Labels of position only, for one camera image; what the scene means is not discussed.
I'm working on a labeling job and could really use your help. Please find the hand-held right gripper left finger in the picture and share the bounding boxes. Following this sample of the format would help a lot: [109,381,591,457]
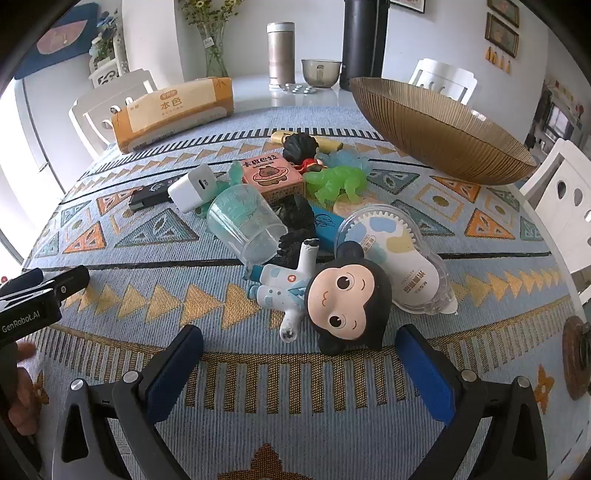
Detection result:
[51,324,204,480]

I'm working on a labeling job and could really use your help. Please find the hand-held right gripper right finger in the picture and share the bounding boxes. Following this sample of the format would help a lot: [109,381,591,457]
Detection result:
[394,324,561,480]

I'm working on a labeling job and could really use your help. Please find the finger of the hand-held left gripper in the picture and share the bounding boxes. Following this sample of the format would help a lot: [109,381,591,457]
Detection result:
[9,264,92,309]
[0,268,45,298]

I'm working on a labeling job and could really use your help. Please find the blue lighter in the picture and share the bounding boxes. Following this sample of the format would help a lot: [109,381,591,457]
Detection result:
[308,205,352,254]

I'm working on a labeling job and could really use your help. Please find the teal translucent toy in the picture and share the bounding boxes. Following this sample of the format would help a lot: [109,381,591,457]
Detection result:
[194,160,245,217]

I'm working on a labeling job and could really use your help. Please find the light blue translucent toy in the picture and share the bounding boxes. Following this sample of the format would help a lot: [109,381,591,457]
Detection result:
[316,151,372,174]

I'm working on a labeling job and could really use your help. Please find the ribbed golden glass bowl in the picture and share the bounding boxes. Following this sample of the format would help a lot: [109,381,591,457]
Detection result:
[348,76,540,186]

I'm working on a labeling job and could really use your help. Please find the golden yellow bar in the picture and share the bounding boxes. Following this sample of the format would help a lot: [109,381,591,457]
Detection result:
[270,130,343,153]

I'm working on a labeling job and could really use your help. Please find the person's left hand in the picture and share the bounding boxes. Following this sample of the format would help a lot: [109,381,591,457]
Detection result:
[7,343,40,435]

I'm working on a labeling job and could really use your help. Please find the patterned blue woven tablecloth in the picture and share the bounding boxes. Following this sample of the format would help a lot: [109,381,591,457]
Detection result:
[21,104,591,480]

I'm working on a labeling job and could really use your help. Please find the big-headed white suit doll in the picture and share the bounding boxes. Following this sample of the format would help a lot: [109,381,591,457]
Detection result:
[245,239,393,356]

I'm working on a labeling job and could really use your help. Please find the black flash drive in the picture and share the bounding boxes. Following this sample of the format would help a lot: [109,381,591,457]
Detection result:
[128,185,174,213]

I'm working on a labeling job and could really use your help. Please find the clear correction tape dispenser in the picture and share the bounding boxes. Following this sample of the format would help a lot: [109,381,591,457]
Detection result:
[333,205,459,317]

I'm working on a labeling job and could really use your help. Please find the white charger plug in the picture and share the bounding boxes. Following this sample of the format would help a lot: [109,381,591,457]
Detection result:
[167,167,218,214]

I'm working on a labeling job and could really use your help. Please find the brown woven coaster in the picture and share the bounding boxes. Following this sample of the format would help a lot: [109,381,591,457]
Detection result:
[562,316,591,401]

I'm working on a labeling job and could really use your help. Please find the clear plastic cup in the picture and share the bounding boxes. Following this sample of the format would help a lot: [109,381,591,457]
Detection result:
[205,189,289,266]

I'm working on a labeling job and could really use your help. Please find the white dining chair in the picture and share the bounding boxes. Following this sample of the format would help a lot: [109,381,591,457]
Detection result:
[519,137,591,296]
[68,68,160,160]
[409,58,478,106]

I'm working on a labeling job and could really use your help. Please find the beige pink toy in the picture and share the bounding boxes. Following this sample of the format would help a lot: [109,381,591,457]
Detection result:
[335,191,370,208]

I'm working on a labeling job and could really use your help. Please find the black spiky toy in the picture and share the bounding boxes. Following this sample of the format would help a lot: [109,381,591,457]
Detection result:
[265,194,319,268]

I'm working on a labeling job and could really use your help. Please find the kraft paper tissue pack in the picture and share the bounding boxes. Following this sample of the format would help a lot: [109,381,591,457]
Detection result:
[111,76,235,154]

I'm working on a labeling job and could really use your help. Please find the green translucent dinosaur toy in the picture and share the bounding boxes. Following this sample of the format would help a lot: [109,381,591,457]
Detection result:
[302,166,370,206]

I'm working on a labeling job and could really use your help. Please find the pink cardboard box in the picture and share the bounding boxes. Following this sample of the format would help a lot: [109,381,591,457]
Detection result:
[242,154,305,204]

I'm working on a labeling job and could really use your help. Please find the white carved shelf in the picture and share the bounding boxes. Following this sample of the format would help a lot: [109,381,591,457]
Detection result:
[88,34,130,88]

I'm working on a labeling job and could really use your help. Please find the black-haired red figurine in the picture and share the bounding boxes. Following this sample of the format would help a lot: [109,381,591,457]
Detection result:
[283,131,324,174]

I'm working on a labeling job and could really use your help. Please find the clear glass vase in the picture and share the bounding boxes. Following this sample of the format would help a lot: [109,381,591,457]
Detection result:
[196,21,230,78]

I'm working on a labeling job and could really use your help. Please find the silver thermos flask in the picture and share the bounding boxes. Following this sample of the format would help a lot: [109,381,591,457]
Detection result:
[266,21,297,90]

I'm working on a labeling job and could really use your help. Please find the small grey glass bowl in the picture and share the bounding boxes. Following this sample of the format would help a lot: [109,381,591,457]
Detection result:
[301,58,343,88]

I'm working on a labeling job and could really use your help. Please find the yellow hanging ornaments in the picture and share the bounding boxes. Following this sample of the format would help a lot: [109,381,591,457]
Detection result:
[485,46,513,72]

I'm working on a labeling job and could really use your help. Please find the black thermos flask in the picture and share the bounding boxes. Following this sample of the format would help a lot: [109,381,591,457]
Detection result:
[341,0,389,92]

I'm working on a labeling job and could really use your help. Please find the blue wall hanging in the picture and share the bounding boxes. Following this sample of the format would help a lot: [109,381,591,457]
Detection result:
[14,2,100,79]

